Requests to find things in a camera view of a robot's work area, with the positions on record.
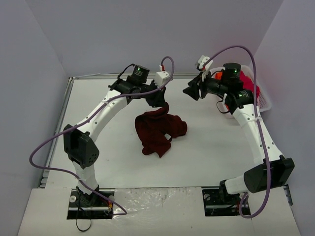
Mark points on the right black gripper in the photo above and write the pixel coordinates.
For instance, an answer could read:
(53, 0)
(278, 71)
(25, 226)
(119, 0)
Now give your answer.
(200, 86)

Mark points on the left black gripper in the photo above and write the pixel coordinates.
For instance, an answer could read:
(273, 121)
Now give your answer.
(155, 96)

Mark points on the maroon t shirt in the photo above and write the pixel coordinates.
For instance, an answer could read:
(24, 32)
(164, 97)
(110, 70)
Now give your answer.
(156, 129)

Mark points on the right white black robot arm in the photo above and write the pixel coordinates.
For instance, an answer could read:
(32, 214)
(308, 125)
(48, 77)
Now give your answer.
(271, 167)

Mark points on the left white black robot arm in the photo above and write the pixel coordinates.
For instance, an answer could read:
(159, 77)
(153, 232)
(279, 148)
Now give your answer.
(79, 144)

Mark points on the orange t shirt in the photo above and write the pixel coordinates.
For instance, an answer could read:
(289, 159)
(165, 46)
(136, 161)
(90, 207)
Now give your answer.
(218, 75)

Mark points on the pink t shirt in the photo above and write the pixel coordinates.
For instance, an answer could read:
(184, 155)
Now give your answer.
(248, 83)

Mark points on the white plastic basket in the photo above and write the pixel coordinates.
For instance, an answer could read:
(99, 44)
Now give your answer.
(263, 101)

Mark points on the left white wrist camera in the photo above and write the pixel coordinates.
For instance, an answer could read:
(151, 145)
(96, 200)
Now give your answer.
(162, 78)

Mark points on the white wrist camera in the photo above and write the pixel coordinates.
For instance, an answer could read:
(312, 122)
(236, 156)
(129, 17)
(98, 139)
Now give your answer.
(162, 78)
(203, 66)

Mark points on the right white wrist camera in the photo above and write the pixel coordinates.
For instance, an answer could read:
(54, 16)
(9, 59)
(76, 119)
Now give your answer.
(203, 66)

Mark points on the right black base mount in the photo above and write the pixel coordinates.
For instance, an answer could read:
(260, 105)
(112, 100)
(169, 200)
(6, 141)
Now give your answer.
(216, 206)

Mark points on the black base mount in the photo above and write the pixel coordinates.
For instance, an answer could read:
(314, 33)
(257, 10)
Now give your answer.
(216, 206)
(92, 207)

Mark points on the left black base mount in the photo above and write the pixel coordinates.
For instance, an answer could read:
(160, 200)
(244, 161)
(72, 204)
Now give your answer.
(92, 207)

